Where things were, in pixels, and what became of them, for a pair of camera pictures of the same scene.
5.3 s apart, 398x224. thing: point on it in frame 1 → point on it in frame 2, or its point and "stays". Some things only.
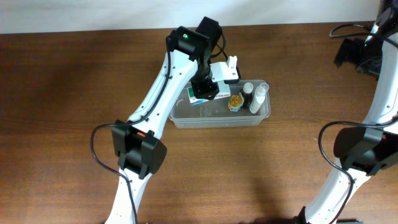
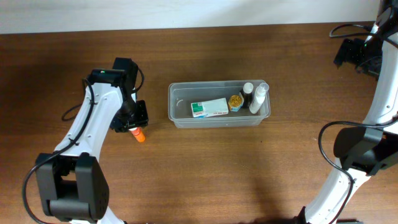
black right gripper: (344, 52) stays
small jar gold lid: (235, 102) stays
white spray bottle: (259, 98) stays
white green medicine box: (194, 101) → (208, 107)
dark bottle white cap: (246, 94) stays
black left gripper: (204, 92) → (137, 116)
